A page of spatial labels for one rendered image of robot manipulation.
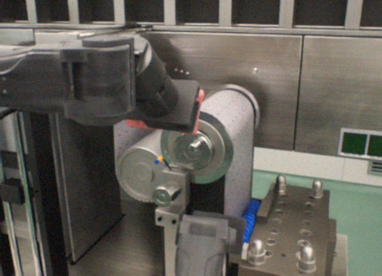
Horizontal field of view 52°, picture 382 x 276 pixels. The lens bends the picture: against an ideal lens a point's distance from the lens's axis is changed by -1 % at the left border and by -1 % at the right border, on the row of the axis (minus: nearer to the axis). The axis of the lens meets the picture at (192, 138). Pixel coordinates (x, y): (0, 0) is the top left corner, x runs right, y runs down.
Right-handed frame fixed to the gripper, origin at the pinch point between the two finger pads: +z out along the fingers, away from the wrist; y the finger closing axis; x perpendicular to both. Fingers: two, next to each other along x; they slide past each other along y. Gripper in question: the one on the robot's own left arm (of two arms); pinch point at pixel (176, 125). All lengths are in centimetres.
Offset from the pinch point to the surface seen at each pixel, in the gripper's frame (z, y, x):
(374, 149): 43, 34, 17
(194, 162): 13.7, -0.3, -1.6
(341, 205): 271, 43, 55
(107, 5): 29, -43, 47
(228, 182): 19.7, 5.6, -2.8
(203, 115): 9.5, 0.6, 6.5
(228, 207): 23.4, 5.6, -6.9
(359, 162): 281, 54, 97
